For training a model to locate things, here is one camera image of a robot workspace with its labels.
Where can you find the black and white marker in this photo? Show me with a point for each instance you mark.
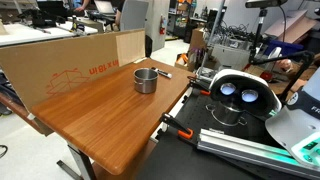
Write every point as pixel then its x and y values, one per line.
pixel 163 73

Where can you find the grey robot arm base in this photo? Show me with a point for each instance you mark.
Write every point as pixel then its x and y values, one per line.
pixel 293 130

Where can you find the small steel pot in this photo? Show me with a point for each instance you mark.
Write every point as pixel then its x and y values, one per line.
pixel 145 85

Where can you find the black and orange clamp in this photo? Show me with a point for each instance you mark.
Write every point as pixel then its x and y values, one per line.
pixel 185 134
pixel 205 92

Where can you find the wooden table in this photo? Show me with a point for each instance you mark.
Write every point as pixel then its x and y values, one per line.
pixel 106 120

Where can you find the brown cardboard box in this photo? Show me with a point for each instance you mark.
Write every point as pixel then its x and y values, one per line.
pixel 197 39

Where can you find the red fire extinguisher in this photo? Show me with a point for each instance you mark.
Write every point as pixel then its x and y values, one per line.
pixel 162 26

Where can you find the black perforated bench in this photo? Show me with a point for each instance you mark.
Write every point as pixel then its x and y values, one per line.
pixel 173 160

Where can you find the grey metal box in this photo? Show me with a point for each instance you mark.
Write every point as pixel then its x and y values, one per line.
pixel 230 56

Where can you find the aluminium pole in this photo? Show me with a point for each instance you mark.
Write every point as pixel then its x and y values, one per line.
pixel 213 33

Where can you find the grey panel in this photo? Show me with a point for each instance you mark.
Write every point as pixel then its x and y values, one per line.
pixel 133 15

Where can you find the white VR headset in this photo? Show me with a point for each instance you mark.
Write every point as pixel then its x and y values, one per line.
pixel 246 77

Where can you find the person in dark shirt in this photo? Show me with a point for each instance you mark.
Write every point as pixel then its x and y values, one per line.
pixel 119 10

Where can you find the open laptop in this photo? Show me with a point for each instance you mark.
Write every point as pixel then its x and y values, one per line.
pixel 105 6

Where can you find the wooden board panel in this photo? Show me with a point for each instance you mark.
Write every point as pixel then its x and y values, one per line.
pixel 50 66

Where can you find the blue plastic bin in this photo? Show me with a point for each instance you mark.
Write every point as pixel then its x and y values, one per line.
pixel 283 48

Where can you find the black machine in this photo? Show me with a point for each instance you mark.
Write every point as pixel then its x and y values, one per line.
pixel 40 18

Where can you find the flat cardboard sheets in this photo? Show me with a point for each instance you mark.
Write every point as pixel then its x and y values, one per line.
pixel 293 26

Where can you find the white work table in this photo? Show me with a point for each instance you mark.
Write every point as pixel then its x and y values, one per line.
pixel 23 33

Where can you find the aluminium profile rail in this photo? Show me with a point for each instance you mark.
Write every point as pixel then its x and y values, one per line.
pixel 233 146

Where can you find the black camera stand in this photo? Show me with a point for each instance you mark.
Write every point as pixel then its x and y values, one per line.
pixel 260 33

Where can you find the black stereo camera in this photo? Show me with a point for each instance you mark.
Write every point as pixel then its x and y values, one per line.
pixel 263 3

